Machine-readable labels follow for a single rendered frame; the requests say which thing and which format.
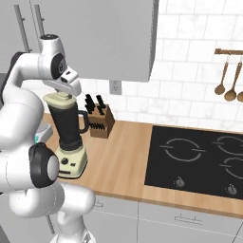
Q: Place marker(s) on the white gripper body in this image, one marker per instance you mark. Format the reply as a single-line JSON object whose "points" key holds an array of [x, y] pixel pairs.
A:
{"points": [[68, 88]]}

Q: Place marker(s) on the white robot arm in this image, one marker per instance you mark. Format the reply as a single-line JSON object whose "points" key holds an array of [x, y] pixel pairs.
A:
{"points": [[19, 126]]}

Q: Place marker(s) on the cream blender lid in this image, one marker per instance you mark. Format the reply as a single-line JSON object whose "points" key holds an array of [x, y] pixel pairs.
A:
{"points": [[63, 102]]}

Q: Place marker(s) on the cream blender with black jar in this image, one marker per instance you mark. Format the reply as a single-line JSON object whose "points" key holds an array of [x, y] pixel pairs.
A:
{"points": [[68, 126]]}

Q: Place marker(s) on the wooden knife block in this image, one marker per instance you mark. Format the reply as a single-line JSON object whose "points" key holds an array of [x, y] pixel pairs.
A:
{"points": [[102, 125]]}

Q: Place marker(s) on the narrow grey drawer front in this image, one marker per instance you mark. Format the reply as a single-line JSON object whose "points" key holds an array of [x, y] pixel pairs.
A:
{"points": [[117, 205]]}

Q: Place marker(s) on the black hob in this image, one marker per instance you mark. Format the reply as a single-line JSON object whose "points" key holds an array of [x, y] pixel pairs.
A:
{"points": [[196, 158]]}

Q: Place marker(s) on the grey hob knob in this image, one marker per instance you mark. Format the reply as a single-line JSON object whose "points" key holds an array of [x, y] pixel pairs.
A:
{"points": [[230, 189], [180, 182]]}

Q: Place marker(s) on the grey base cupboard door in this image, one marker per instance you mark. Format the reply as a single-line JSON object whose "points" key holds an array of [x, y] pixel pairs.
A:
{"points": [[22, 229], [114, 229], [177, 234]]}

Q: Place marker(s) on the wooden spoon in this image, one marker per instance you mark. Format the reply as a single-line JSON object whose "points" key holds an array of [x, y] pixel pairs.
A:
{"points": [[240, 96], [220, 87], [231, 93]]}

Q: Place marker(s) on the wide grey drawer front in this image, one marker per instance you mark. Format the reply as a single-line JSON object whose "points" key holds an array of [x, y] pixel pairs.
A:
{"points": [[215, 221]]}

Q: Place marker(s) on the grey wall socket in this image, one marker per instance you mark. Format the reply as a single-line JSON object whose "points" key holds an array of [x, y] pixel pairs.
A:
{"points": [[115, 87]]}

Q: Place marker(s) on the grey wall cupboard door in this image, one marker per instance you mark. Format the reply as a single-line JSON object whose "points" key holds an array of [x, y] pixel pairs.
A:
{"points": [[101, 34], [9, 25]]}

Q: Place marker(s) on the wooden wall rail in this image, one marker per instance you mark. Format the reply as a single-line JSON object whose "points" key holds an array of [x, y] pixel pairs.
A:
{"points": [[229, 51]]}

